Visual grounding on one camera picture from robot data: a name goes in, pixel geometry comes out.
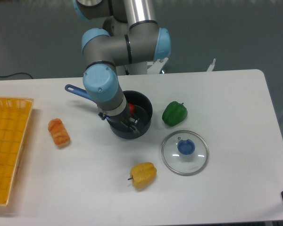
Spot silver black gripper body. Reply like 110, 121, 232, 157
98, 108, 137, 127

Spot black cable on floor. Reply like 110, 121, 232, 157
0, 72, 34, 79

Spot yellow bell pepper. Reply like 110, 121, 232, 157
127, 162, 157, 189

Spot glass lid with blue knob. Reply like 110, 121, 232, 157
161, 130, 209, 176

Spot green bell pepper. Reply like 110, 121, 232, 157
162, 101, 188, 127

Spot orange bread roll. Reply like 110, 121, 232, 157
48, 118, 70, 148

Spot dark blue saucepan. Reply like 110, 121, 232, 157
65, 84, 154, 140

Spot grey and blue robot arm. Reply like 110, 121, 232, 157
65, 0, 171, 139

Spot red bell pepper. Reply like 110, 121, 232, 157
128, 103, 135, 114

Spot yellow woven basket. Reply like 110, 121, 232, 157
0, 97, 34, 206

